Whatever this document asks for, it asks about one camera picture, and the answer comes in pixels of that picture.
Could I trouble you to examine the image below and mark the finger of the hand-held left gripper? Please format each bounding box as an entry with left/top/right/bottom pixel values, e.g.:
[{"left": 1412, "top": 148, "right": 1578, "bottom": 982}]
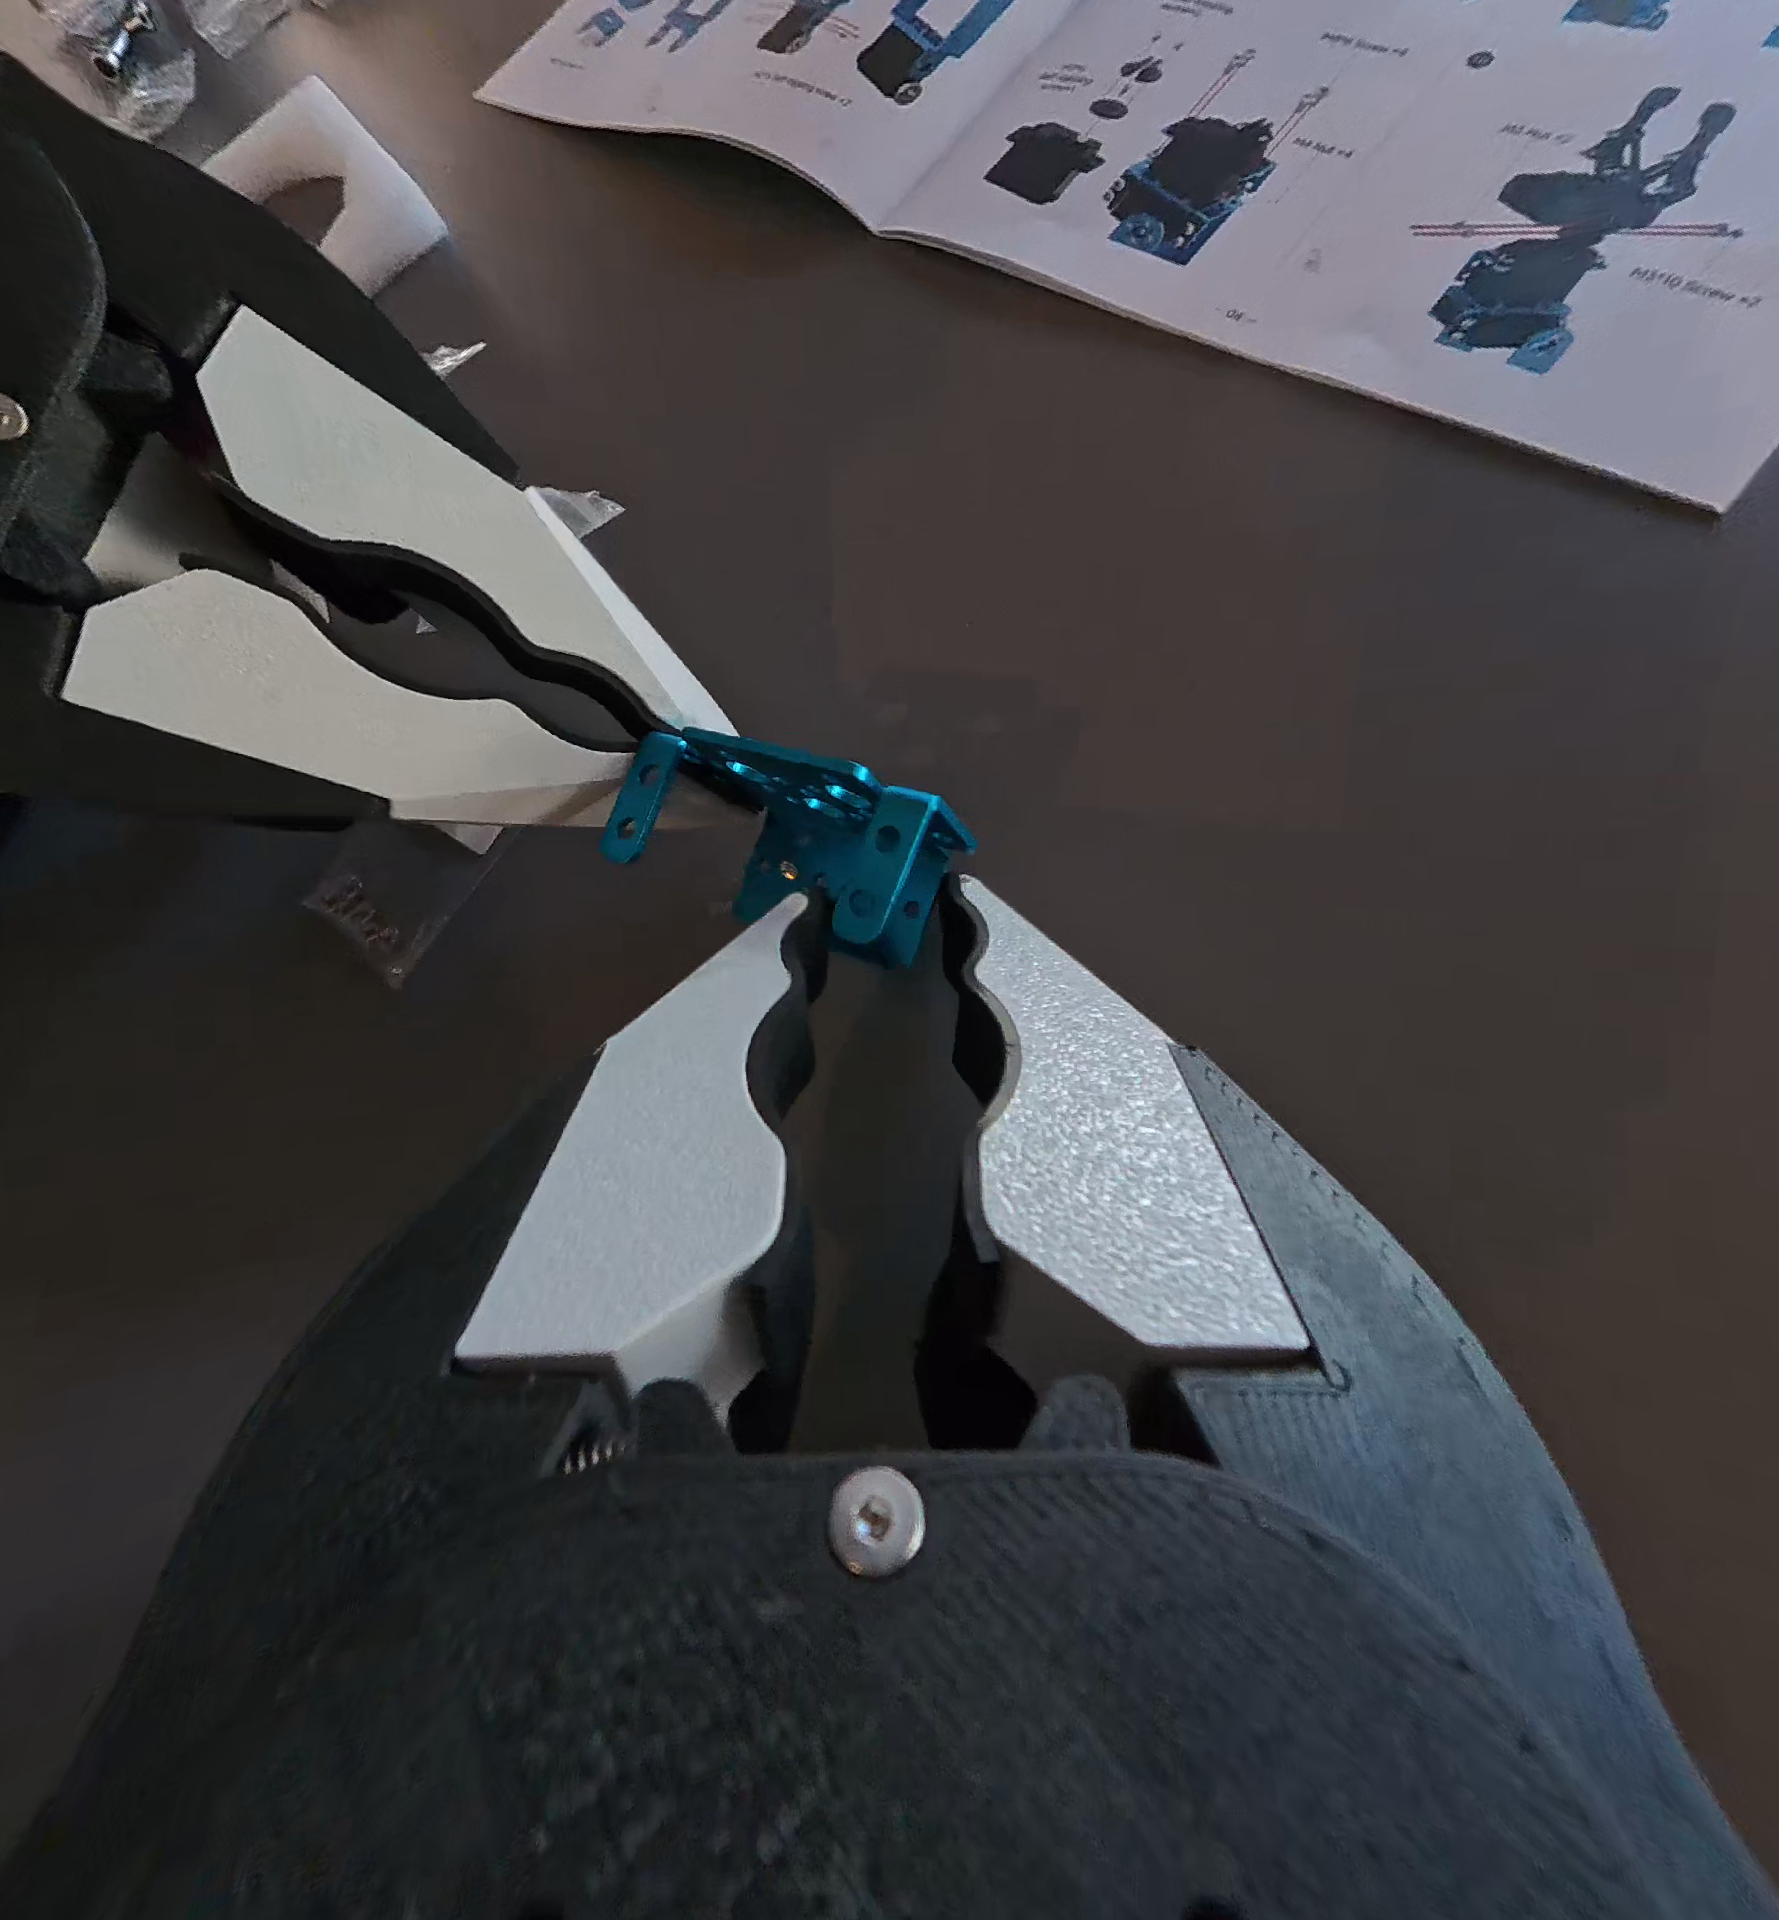
[
  {"left": 190, "top": 303, "right": 749, "bottom": 752},
  {"left": 58, "top": 555, "right": 680, "bottom": 834}
]

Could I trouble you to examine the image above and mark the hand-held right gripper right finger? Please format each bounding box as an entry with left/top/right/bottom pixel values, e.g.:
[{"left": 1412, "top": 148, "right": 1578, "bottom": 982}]
[{"left": 946, "top": 874, "right": 1313, "bottom": 1362}]

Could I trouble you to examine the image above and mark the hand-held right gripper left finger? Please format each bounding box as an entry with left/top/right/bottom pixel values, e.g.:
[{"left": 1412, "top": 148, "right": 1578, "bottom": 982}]
[{"left": 456, "top": 895, "right": 816, "bottom": 1389}]

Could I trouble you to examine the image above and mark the clear nut bag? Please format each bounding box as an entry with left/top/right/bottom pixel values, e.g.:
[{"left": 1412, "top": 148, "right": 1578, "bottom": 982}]
[{"left": 296, "top": 821, "right": 509, "bottom": 991}]

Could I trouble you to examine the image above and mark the blue metal bracket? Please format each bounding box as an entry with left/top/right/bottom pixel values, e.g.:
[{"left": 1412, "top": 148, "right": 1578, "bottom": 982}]
[{"left": 599, "top": 727, "right": 976, "bottom": 960}]

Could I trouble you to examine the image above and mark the clear bag with metal parts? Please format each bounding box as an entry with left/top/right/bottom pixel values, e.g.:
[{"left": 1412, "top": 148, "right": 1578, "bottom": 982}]
[{"left": 56, "top": 0, "right": 201, "bottom": 143}]

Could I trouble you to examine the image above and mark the white foam square with hole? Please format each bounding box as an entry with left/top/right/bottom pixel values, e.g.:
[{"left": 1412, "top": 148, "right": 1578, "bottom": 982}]
[{"left": 208, "top": 75, "right": 449, "bottom": 293}]

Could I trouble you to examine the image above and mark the white instruction booklet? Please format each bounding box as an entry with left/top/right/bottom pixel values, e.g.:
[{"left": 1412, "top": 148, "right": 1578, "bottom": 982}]
[{"left": 476, "top": 0, "right": 1779, "bottom": 514}]

